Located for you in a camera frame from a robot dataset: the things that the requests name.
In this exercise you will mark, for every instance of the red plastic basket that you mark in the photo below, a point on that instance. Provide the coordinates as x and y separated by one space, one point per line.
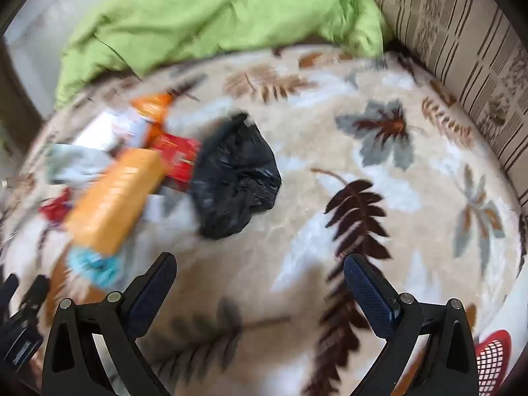
493 359

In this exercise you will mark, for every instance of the red box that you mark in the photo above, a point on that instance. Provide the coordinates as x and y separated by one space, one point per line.
177 152

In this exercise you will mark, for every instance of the white medicine box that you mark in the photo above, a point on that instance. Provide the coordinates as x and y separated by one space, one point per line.
99 132

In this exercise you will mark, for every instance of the beige leaf-print blanket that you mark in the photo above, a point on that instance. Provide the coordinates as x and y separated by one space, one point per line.
309 132

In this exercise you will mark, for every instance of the teal packet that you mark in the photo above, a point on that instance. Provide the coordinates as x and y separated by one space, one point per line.
95 266

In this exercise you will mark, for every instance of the long orange box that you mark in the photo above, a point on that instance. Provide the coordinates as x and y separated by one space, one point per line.
111 202

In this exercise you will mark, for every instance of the green quilt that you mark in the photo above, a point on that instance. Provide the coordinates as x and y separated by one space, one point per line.
185 16

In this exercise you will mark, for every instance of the small red packet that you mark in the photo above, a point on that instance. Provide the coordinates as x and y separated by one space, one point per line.
55 208

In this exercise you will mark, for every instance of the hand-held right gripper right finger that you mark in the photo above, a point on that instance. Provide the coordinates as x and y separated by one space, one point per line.
371 297

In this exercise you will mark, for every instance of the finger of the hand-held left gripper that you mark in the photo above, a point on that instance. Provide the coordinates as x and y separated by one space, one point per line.
35 297
8 293

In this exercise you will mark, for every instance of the black plastic bag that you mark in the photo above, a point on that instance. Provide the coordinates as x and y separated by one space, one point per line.
235 173

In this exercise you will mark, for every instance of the striped brown cushion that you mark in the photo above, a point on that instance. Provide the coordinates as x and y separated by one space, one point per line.
453 49

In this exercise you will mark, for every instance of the orange packet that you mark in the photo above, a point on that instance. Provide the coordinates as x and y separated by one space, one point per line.
152 107

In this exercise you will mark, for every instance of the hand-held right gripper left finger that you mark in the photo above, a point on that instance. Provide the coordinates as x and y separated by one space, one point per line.
152 293

